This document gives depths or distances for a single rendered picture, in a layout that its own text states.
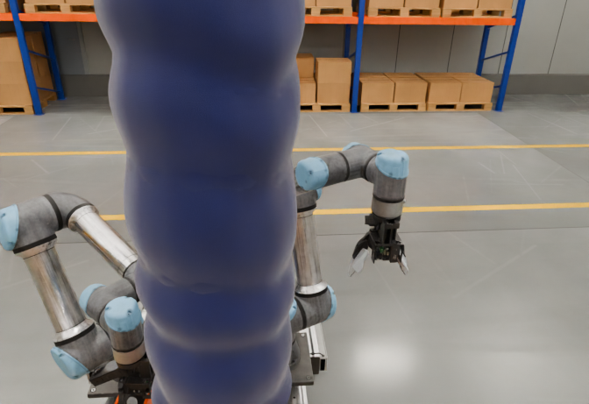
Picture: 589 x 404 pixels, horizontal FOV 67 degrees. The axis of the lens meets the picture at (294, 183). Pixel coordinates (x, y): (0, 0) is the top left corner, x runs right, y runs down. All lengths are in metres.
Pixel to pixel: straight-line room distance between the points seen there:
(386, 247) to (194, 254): 0.66
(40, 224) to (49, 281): 0.16
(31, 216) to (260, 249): 0.98
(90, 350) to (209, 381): 0.86
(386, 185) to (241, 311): 0.55
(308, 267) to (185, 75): 1.11
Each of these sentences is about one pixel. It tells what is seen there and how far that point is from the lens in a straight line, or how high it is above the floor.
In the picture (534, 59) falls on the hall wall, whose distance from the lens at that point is 10.83.
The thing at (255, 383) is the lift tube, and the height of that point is 1.71.
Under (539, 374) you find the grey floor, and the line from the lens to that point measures 3.40.
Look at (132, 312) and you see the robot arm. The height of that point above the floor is 1.53.
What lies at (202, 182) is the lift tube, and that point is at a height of 2.03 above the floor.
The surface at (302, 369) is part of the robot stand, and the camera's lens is 1.63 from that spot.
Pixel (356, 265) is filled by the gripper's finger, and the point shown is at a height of 1.57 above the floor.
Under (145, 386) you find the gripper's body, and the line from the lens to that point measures 1.27.
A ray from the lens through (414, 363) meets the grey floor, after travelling 3.17.
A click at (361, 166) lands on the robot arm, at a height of 1.83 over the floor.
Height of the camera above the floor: 2.24
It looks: 25 degrees down
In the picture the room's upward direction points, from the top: 1 degrees clockwise
